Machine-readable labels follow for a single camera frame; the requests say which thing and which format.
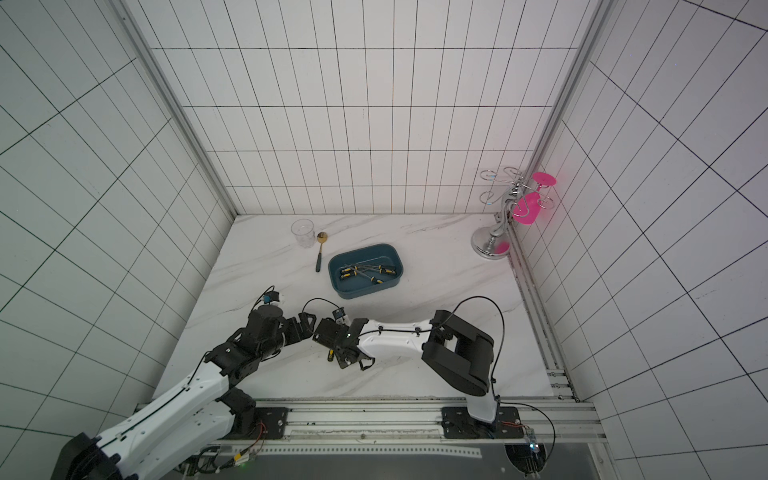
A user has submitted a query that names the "teal storage box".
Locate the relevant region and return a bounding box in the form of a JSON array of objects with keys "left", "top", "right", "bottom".
[{"left": 327, "top": 243, "right": 404, "bottom": 300}]

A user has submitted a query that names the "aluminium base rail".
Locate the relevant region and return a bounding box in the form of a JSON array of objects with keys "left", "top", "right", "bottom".
[{"left": 173, "top": 397, "right": 607, "bottom": 460}]

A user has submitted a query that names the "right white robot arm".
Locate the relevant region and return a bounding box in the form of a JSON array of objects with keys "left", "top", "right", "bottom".
[{"left": 313, "top": 310, "right": 498, "bottom": 425}]

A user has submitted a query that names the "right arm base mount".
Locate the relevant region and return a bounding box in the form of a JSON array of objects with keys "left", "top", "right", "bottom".
[{"left": 440, "top": 406, "right": 525, "bottom": 440}]

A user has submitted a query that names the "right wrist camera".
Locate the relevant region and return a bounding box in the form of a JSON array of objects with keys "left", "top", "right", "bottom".
[{"left": 332, "top": 307, "right": 347, "bottom": 323}]

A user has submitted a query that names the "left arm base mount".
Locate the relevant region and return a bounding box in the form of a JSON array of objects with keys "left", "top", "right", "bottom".
[{"left": 221, "top": 388, "right": 289, "bottom": 440}]

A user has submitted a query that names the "chrome cup holder stand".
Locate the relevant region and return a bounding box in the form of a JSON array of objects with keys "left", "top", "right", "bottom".
[{"left": 471, "top": 166, "right": 555, "bottom": 260}]

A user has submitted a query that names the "pink disc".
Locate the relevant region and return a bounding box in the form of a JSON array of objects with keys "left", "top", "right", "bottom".
[
  {"left": 512, "top": 191, "right": 542, "bottom": 225},
  {"left": 532, "top": 172, "right": 557, "bottom": 188}
]

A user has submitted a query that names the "gold spoon green handle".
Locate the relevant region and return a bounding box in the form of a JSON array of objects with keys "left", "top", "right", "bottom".
[{"left": 315, "top": 231, "right": 329, "bottom": 273}]

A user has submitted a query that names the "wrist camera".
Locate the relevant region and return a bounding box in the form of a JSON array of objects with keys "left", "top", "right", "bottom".
[
  {"left": 261, "top": 290, "right": 280, "bottom": 305},
  {"left": 332, "top": 307, "right": 347, "bottom": 323}
]

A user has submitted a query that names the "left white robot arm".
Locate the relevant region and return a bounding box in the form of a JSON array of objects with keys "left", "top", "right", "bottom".
[{"left": 52, "top": 305, "right": 316, "bottom": 479}]

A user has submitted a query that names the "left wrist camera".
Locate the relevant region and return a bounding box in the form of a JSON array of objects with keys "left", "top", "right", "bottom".
[{"left": 261, "top": 290, "right": 280, "bottom": 305}]

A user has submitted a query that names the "pink disc lower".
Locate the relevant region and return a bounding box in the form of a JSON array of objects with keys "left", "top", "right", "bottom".
[{"left": 512, "top": 191, "right": 542, "bottom": 225}]

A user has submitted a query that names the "pink disc upper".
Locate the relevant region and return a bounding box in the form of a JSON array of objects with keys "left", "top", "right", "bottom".
[{"left": 532, "top": 172, "right": 557, "bottom": 188}]

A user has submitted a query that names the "clear plastic cup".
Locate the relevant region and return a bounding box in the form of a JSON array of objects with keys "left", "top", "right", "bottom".
[{"left": 291, "top": 218, "right": 317, "bottom": 248}]

